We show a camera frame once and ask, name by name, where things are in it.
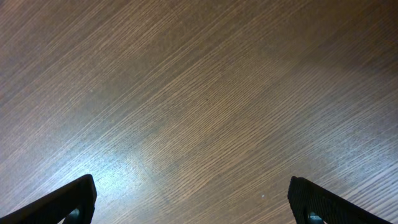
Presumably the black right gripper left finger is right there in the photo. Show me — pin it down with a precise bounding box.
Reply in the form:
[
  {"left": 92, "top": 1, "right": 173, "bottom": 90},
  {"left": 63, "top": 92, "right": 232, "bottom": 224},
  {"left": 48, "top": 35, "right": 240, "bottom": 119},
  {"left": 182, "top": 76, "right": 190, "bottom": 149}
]
[{"left": 1, "top": 174, "right": 97, "bottom": 224}]

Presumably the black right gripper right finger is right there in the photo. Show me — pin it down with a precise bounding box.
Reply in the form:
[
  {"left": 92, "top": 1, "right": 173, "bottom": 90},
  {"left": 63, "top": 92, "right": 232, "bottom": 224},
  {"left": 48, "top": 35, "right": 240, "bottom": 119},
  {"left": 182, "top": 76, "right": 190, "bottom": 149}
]
[{"left": 287, "top": 176, "right": 391, "bottom": 224}]

